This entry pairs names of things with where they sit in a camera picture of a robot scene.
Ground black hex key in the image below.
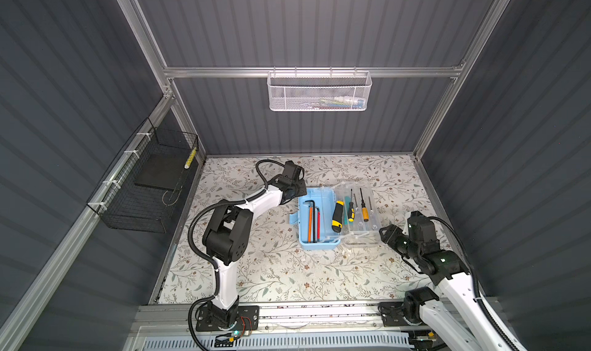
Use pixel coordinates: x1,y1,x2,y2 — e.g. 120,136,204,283
312,201,316,243

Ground orange handled screwdriver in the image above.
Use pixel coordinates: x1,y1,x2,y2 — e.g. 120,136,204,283
360,189,369,222

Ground small yellow black screwdriver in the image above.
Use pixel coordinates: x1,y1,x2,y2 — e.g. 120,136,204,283
347,189,356,223

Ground blue plastic tool box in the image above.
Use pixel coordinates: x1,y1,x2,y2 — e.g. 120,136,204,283
289,187,341,250

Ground yellow black ratchet screwdriver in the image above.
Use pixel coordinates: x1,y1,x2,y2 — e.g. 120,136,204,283
332,200,344,233

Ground red hex key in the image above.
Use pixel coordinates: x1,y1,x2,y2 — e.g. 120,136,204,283
315,208,321,243

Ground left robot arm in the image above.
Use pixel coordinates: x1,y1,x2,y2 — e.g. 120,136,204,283
203,159,306,312

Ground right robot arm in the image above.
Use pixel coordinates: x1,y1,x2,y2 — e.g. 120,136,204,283
380,211,525,350

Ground items in white basket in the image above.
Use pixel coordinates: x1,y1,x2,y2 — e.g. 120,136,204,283
301,96,367,110

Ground yellow marker in basket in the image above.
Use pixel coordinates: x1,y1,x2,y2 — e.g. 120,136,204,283
184,147,197,170

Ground black foam pad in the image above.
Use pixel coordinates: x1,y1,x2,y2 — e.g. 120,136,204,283
134,154,187,191

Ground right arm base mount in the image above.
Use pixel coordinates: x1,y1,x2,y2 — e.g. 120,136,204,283
378,299,443,327

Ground aluminium front rail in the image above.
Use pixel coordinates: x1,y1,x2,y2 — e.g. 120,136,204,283
128,300,430,338

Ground white wire mesh basket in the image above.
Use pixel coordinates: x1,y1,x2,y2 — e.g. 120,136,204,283
266,70,372,112

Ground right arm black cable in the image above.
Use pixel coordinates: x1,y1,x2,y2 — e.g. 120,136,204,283
428,216,513,351

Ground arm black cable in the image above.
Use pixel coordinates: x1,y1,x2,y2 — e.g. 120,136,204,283
186,159,287,351
428,216,513,351

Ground white perforated cable duct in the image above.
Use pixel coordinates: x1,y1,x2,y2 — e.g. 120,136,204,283
138,332,416,351

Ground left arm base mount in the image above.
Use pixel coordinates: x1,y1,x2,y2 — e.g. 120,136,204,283
195,303,260,332

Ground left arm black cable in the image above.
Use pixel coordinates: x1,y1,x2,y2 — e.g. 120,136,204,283
186,159,287,351

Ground black wire basket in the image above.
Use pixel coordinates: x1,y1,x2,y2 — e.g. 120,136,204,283
87,119,199,233

